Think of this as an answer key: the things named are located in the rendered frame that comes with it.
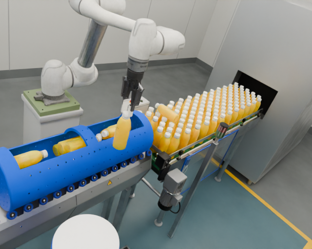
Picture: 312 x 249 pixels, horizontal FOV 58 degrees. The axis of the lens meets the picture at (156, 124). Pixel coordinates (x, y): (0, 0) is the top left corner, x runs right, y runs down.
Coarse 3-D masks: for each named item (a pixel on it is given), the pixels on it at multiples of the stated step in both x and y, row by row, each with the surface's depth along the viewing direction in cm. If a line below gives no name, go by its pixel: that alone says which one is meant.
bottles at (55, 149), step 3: (105, 129) 176; (96, 135) 174; (102, 138) 174; (105, 138) 175; (108, 138) 176; (57, 144) 153; (54, 147) 153; (57, 147) 151; (105, 147) 174; (54, 150) 155; (57, 150) 151; (54, 153) 155; (57, 153) 153; (60, 153) 152; (57, 156) 153; (57, 165) 156
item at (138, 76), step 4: (128, 68) 122; (128, 72) 121; (132, 72) 120; (136, 72) 120; (140, 72) 121; (128, 76) 122; (132, 76) 121; (136, 76) 121; (140, 76) 122; (132, 80) 125; (136, 80) 123; (140, 80) 123; (136, 84) 123; (136, 88) 126
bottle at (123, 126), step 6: (120, 120) 134; (126, 120) 134; (120, 126) 135; (126, 126) 135; (120, 132) 136; (126, 132) 137; (114, 138) 140; (120, 138) 138; (126, 138) 139; (114, 144) 141; (120, 144) 140
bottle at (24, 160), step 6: (36, 150) 139; (18, 156) 131; (24, 156) 133; (30, 156) 134; (36, 156) 136; (42, 156) 140; (18, 162) 130; (24, 162) 132; (30, 162) 134; (36, 162) 136
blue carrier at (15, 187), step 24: (144, 120) 173; (24, 144) 140; (48, 144) 153; (96, 144) 145; (144, 144) 171; (0, 168) 115; (24, 168) 119; (72, 168) 135; (96, 168) 148; (0, 192) 123; (24, 192) 119; (48, 192) 131
